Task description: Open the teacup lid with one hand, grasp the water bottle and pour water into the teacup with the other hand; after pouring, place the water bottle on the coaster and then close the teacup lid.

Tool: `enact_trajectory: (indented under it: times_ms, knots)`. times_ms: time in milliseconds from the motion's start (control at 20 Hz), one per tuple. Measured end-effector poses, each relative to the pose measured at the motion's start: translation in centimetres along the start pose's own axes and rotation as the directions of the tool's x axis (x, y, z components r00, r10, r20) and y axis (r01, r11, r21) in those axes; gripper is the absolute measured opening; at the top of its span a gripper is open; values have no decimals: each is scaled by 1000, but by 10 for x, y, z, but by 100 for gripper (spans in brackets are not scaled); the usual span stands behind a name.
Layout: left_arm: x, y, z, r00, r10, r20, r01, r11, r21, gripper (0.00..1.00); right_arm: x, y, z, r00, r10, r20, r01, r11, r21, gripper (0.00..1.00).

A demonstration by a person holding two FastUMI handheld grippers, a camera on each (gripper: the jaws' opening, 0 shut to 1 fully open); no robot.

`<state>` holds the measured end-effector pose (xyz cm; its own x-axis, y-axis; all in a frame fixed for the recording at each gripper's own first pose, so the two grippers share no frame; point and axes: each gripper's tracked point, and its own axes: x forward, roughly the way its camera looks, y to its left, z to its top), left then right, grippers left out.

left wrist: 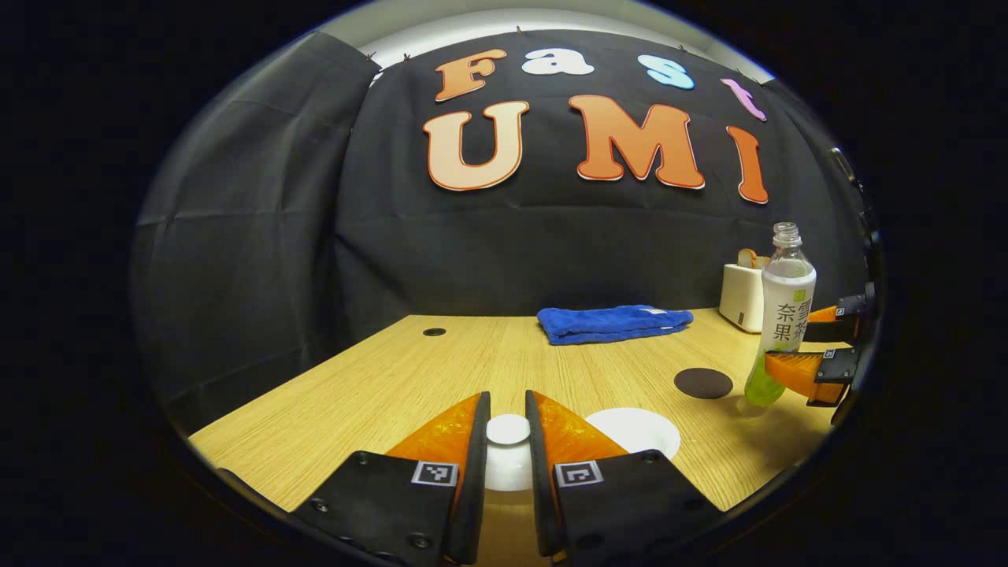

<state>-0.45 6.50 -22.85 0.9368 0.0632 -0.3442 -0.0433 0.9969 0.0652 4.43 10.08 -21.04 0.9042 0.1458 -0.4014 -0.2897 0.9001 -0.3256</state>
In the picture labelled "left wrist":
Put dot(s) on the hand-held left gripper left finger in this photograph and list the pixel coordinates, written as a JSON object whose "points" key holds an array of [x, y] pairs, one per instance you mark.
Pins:
{"points": [[476, 488]]}

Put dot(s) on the dark round coaster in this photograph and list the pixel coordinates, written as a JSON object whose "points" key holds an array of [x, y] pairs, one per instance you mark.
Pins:
{"points": [[703, 383]]}

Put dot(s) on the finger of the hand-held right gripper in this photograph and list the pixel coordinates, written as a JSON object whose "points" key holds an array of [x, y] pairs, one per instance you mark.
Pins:
{"points": [[835, 374], [850, 311]]}

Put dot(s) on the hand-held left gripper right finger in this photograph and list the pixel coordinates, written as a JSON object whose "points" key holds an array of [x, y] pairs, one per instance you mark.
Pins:
{"points": [[539, 488]]}

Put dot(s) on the white toaster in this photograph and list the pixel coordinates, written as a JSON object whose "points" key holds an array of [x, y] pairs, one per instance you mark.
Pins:
{"points": [[740, 299]]}

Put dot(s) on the black backdrop cloth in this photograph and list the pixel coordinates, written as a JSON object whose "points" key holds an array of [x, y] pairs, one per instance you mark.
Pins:
{"points": [[512, 244]]}

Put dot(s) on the blue folded towel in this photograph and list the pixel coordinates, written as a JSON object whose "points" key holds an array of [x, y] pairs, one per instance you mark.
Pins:
{"points": [[606, 323]]}

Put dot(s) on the clear green-label water bottle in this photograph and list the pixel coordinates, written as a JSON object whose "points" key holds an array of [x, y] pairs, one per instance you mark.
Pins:
{"points": [[783, 315]]}

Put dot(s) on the brown bread slice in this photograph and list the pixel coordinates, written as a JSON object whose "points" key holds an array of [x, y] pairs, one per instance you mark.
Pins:
{"points": [[748, 258]]}

